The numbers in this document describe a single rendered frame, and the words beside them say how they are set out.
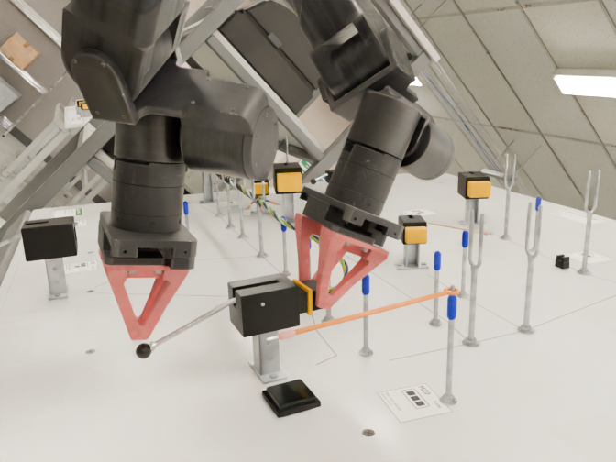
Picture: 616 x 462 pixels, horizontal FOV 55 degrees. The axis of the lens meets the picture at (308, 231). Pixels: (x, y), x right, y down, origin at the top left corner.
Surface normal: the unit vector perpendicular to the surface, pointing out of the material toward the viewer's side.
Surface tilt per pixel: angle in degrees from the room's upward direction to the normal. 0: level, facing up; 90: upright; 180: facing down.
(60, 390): 48
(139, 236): 39
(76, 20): 141
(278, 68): 90
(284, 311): 87
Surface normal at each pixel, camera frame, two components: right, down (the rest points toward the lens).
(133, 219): -0.06, 0.20
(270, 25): 0.36, 0.26
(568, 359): -0.03, -0.96
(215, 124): -0.30, 0.73
